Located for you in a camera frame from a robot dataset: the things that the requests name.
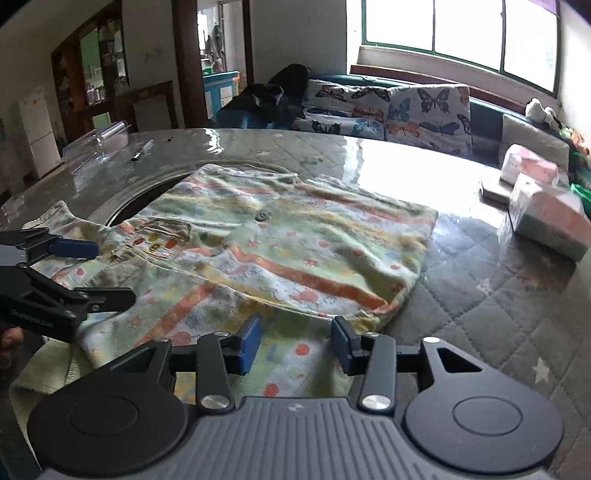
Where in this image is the orange and green plush toy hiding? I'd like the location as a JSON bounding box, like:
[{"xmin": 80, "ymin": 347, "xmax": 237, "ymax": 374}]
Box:
[{"xmin": 561, "ymin": 129, "xmax": 591, "ymax": 155}]

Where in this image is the blue cabinet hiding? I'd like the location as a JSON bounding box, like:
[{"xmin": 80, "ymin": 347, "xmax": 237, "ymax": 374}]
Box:
[{"xmin": 202, "ymin": 70, "xmax": 241, "ymax": 121}]

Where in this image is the green framed window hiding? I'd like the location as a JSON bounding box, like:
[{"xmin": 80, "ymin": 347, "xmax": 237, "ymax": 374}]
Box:
[{"xmin": 358, "ymin": 0, "xmax": 561, "ymax": 95}]

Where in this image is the teal sofa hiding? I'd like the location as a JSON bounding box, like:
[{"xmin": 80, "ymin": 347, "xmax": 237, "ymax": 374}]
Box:
[{"xmin": 295, "ymin": 74, "xmax": 591, "ymax": 185}]

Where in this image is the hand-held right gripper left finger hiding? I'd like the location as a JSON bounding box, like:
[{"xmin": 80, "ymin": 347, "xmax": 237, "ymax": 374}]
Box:
[{"xmin": 99, "ymin": 316, "xmax": 264, "ymax": 412}]

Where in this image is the black bag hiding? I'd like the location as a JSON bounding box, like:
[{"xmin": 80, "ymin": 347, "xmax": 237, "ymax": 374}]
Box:
[{"xmin": 217, "ymin": 64, "xmax": 310, "ymax": 132}]

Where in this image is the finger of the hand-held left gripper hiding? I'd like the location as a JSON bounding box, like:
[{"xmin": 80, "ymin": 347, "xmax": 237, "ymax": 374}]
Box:
[
  {"xmin": 0, "ymin": 227, "xmax": 100, "ymax": 264},
  {"xmin": 18, "ymin": 265, "xmax": 136, "ymax": 319}
]

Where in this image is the dark wooden shelf cabinet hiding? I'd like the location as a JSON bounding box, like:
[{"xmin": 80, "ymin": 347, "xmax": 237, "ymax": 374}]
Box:
[{"xmin": 51, "ymin": 18, "xmax": 134, "ymax": 139}]

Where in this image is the brown door frame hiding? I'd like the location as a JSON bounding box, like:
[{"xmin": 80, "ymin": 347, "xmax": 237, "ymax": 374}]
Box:
[{"xmin": 173, "ymin": 0, "xmax": 254, "ymax": 130}]

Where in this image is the wooden framed white board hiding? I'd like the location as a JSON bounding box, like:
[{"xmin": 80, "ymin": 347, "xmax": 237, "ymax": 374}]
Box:
[{"xmin": 115, "ymin": 80, "xmax": 178, "ymax": 132}]

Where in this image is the white refrigerator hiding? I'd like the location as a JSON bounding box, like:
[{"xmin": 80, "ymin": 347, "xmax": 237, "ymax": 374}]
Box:
[{"xmin": 18, "ymin": 85, "xmax": 61, "ymax": 178}]

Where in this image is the purple cloth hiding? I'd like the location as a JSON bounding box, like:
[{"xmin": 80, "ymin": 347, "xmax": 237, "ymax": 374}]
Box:
[{"xmin": 531, "ymin": 0, "xmax": 575, "ymax": 17}]

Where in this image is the clear plastic food container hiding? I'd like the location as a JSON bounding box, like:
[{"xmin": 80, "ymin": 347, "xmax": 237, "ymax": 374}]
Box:
[{"xmin": 60, "ymin": 121, "xmax": 134, "ymax": 178}]

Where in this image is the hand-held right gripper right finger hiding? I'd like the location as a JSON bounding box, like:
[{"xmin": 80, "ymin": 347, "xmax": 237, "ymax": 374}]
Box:
[{"xmin": 331, "ymin": 316, "xmax": 495, "ymax": 412}]

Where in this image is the butterfly print pillow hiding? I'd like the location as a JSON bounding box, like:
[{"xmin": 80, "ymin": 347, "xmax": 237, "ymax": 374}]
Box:
[
  {"xmin": 385, "ymin": 84, "xmax": 474, "ymax": 155},
  {"xmin": 293, "ymin": 79, "xmax": 393, "ymax": 141}
]

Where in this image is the pink and white tissue pack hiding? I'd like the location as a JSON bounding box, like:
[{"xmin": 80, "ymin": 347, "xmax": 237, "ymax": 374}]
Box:
[{"xmin": 501, "ymin": 144, "xmax": 559, "ymax": 185}]

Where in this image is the person's left hand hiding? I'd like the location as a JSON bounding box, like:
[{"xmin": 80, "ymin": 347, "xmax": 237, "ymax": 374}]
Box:
[{"xmin": 0, "ymin": 327, "xmax": 25, "ymax": 370}]

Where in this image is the grey pillow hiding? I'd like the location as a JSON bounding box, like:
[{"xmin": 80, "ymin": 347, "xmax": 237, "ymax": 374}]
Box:
[{"xmin": 499, "ymin": 113, "xmax": 571, "ymax": 171}]

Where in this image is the pink and green tissue pack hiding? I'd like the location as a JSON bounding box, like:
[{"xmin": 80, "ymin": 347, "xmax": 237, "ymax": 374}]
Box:
[{"xmin": 508, "ymin": 173, "xmax": 591, "ymax": 261}]

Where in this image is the white and black plush toy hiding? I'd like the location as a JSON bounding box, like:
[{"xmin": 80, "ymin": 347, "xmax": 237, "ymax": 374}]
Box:
[{"xmin": 525, "ymin": 98, "xmax": 561, "ymax": 132}]

